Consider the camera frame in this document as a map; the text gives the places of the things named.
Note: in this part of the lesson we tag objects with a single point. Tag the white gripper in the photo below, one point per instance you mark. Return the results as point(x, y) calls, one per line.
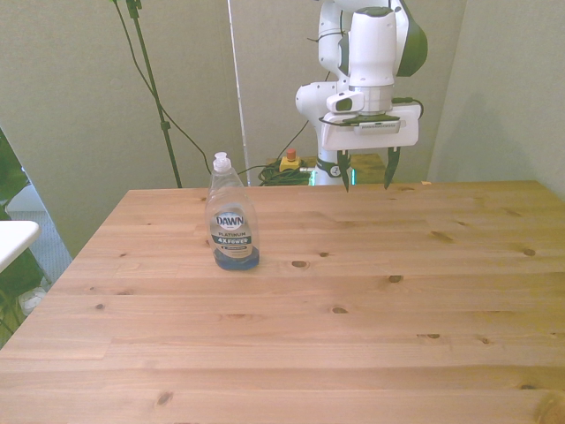
point(375, 138)

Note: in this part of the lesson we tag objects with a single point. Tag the clear Dawn dish soap bottle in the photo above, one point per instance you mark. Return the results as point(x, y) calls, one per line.
point(232, 221)

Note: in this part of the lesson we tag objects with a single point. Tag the white shoe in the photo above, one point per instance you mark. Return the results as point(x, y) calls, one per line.
point(32, 301)

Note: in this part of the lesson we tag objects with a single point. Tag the yellow emergency stop box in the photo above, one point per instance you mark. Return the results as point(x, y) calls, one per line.
point(289, 163)

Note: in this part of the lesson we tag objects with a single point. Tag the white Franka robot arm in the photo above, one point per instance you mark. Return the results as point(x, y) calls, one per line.
point(371, 44)

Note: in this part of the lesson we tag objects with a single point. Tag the green tripod stand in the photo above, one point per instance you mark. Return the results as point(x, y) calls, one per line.
point(164, 123)

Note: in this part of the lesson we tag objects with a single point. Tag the white side table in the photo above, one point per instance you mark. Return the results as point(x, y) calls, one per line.
point(15, 238)

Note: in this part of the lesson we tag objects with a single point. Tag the white vertical wall strip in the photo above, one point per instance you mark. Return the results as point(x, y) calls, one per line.
point(238, 88)

